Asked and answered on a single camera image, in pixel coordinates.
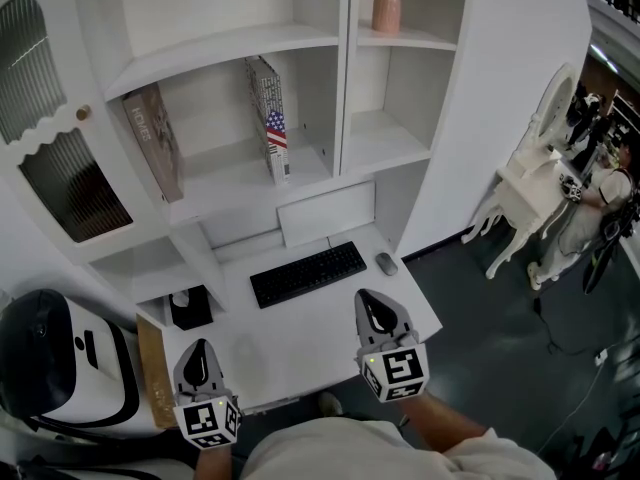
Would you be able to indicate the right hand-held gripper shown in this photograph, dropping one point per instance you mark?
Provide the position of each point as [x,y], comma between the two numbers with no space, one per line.
[385,340]

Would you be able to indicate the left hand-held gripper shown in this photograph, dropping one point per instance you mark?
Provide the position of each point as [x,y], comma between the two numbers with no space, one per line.
[200,393]

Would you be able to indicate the gold brown book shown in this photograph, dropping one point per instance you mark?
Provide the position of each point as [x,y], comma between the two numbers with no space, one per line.
[155,368]

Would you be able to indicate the white shelf unit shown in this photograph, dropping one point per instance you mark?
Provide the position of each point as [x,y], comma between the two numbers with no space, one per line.
[225,38]

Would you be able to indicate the person's right forearm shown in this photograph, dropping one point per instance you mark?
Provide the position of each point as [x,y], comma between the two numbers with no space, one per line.
[442,420]

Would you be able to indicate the person's left forearm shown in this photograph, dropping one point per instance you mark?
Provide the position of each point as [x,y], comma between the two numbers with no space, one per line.
[215,467]

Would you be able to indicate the flag print book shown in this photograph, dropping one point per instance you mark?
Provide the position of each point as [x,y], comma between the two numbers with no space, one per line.
[272,118]

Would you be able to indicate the brown hardcover book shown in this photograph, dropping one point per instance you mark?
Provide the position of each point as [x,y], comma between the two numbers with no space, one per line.
[155,138]

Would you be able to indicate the grey computer mouse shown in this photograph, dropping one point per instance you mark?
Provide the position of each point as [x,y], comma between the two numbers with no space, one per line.
[386,264]

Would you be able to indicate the black tissue box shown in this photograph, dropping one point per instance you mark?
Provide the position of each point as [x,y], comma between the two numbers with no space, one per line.
[192,310]

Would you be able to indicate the person's shoe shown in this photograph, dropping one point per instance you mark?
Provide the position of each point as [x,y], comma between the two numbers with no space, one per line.
[330,404]

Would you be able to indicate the black keyboard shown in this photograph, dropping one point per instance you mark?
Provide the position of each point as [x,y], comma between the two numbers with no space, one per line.
[307,274]

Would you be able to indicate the person's white shirt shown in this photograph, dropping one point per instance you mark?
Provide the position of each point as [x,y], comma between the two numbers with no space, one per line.
[350,453]

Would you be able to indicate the white flat panel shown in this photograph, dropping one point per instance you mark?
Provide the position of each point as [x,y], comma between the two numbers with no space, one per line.
[325,215]

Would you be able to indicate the white black rounded machine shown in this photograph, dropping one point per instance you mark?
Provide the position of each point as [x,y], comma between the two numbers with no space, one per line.
[55,358]

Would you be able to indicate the white dressing table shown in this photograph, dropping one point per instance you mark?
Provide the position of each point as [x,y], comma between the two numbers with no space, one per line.
[520,193]

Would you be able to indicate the white power strip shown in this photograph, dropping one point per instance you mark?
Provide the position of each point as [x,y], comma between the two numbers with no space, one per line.
[601,358]

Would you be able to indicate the white oval mirror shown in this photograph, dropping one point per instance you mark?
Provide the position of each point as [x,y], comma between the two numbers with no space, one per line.
[552,105]

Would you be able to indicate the glass cabinet door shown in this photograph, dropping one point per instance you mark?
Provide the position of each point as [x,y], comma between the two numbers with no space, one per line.
[60,133]

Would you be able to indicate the gold door knob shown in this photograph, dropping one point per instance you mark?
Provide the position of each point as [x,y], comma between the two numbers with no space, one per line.
[83,113]

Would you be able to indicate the pink ribbed vase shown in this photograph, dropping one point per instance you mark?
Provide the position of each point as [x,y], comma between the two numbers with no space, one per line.
[386,5]

